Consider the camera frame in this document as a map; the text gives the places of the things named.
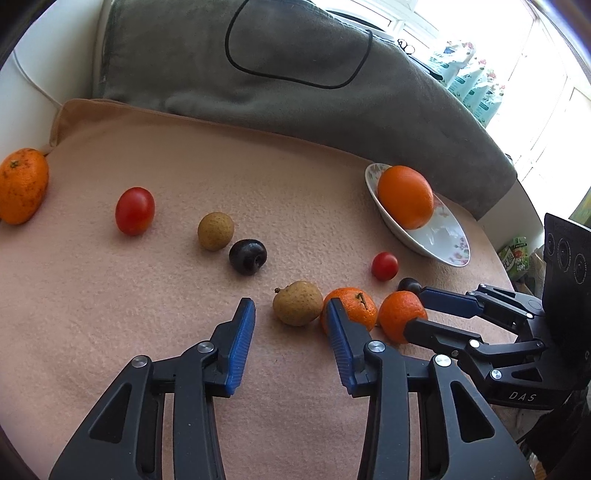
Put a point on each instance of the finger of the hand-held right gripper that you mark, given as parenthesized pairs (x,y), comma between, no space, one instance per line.
(445,301)
(429,333)

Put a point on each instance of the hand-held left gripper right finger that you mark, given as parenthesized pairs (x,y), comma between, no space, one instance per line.
(340,344)

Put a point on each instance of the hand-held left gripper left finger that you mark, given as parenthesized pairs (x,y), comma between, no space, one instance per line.
(240,341)

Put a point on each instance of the small smooth mandarin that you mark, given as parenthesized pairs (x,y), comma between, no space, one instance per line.
(399,316)

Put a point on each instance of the mandarin with stem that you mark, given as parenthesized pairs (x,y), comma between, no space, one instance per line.
(358,311)

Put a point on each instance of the brown longan with stem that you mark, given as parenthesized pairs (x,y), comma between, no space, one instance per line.
(297,303)

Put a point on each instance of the white floral bowl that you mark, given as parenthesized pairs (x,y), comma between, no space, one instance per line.
(436,240)

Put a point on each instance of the large dark plum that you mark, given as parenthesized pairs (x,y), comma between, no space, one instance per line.
(248,257)

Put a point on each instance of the large speckled mandarin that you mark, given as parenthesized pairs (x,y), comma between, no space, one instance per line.
(22,187)

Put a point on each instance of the small dark plum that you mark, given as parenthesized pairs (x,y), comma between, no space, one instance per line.
(408,285)

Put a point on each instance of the small red cherry tomato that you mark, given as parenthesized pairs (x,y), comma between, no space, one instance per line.
(385,266)

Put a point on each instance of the green snack packet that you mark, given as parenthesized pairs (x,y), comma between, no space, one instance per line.
(515,256)

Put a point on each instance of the peach blanket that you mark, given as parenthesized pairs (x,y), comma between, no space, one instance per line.
(161,286)

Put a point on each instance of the large orange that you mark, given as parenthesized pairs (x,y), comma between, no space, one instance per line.
(405,197)

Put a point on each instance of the round brown longan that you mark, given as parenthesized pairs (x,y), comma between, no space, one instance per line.
(215,231)

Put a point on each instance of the large red tomato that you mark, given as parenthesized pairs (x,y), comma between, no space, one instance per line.
(135,211)

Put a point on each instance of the grey towel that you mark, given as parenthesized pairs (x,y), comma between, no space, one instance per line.
(286,110)

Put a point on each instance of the black scissors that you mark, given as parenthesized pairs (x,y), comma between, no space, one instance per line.
(406,46)

